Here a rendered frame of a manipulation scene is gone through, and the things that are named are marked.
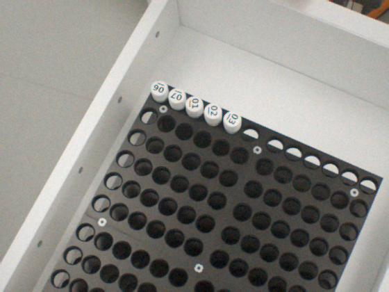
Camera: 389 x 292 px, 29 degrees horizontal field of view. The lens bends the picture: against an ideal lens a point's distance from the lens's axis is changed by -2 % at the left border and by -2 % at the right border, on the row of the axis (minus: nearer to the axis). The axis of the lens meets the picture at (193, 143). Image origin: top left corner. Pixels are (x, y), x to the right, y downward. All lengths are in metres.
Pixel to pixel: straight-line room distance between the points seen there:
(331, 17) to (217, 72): 0.12
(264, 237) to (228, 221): 0.03
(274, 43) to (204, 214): 0.16
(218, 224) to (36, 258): 0.14
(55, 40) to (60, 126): 0.20
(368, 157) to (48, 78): 1.08
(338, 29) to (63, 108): 1.08
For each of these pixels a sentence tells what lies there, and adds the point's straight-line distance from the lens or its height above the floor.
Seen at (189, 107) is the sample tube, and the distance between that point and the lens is 0.54.
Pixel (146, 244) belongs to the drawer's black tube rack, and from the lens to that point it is 0.53.
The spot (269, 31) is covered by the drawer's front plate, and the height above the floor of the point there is 0.88.
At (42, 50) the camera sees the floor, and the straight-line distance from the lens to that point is 1.65.
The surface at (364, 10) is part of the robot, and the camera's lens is 1.48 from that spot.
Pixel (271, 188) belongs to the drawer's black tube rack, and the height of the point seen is 0.90.
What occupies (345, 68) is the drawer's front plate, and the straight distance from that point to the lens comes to 0.60.
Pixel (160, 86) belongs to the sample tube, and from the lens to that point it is 0.55.
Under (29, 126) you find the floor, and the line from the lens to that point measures 1.58.
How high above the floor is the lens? 1.41
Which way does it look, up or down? 69 degrees down
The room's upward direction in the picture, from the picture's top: 8 degrees counter-clockwise
